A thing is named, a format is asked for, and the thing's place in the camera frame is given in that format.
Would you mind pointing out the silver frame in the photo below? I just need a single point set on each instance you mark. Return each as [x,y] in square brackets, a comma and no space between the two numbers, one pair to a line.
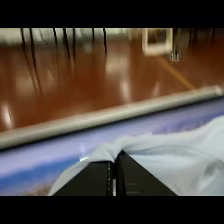
[110,115]

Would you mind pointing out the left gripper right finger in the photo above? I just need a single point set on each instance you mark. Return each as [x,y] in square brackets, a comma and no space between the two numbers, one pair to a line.
[138,180]

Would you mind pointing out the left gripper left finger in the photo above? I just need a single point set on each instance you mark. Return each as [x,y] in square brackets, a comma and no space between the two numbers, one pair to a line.
[91,181]

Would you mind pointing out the pale grey garment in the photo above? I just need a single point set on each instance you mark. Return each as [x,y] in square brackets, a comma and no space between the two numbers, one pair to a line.
[186,160]

